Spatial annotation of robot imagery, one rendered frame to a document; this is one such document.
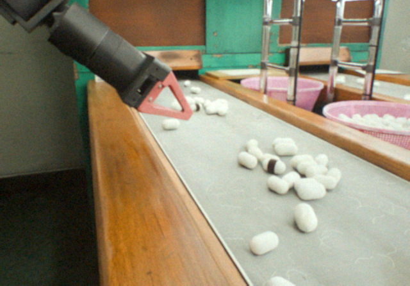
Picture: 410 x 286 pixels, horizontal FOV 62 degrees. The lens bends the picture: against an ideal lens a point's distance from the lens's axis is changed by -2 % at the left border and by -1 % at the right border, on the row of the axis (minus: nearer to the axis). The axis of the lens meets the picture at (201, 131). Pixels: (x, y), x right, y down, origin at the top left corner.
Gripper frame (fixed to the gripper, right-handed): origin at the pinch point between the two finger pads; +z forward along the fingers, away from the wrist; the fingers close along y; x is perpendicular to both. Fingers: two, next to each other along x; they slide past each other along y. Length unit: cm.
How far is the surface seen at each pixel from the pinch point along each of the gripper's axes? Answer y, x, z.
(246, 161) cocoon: -1.5, 0.4, 12.0
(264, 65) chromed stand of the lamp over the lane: 42, -23, 27
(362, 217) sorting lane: -18.3, -2.9, 17.8
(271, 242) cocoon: -20.6, 4.5, 6.8
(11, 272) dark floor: 88, 96, 15
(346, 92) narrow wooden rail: 38, -33, 52
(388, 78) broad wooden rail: 56, -56, 80
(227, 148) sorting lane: 8.1, 0.8, 13.6
